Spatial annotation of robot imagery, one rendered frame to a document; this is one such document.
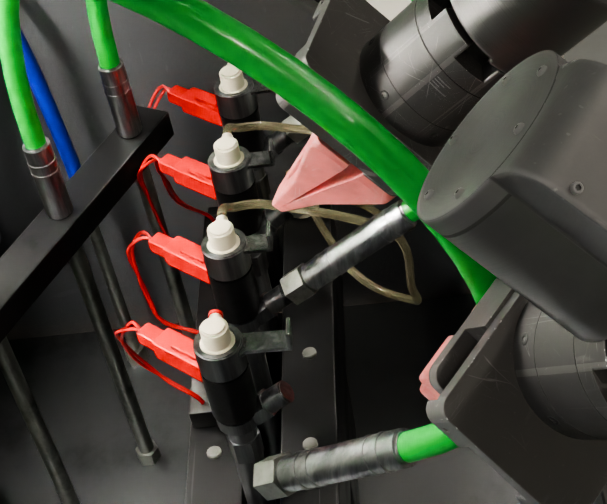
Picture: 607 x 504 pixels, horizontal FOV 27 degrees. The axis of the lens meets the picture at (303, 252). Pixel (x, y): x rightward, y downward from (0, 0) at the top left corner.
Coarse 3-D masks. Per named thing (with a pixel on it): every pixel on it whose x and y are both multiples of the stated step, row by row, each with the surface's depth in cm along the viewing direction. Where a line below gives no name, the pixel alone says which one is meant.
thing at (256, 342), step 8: (248, 336) 70; (256, 336) 70; (264, 336) 70; (272, 336) 70; (280, 336) 69; (248, 344) 69; (256, 344) 69; (264, 344) 69; (272, 344) 69; (280, 344) 69; (240, 352) 69; (248, 352) 69; (256, 352) 69
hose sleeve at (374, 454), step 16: (384, 432) 56; (400, 432) 55; (320, 448) 59; (336, 448) 58; (352, 448) 57; (368, 448) 56; (384, 448) 55; (288, 464) 60; (304, 464) 59; (320, 464) 58; (336, 464) 57; (352, 464) 56; (368, 464) 56; (384, 464) 55; (400, 464) 55; (288, 480) 60; (304, 480) 59; (320, 480) 58; (336, 480) 58
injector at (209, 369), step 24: (240, 336) 69; (216, 360) 68; (240, 360) 69; (216, 384) 70; (240, 384) 70; (288, 384) 73; (216, 408) 72; (240, 408) 71; (264, 408) 72; (240, 432) 73; (240, 456) 75
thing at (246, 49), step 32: (128, 0) 42; (160, 0) 42; (192, 0) 42; (192, 32) 42; (224, 32) 42; (256, 32) 42; (256, 64) 42; (288, 64) 42; (288, 96) 42; (320, 96) 42; (352, 128) 43; (384, 128) 43; (384, 160) 43; (416, 160) 43; (416, 192) 43; (480, 288) 45; (416, 448) 54; (448, 448) 53
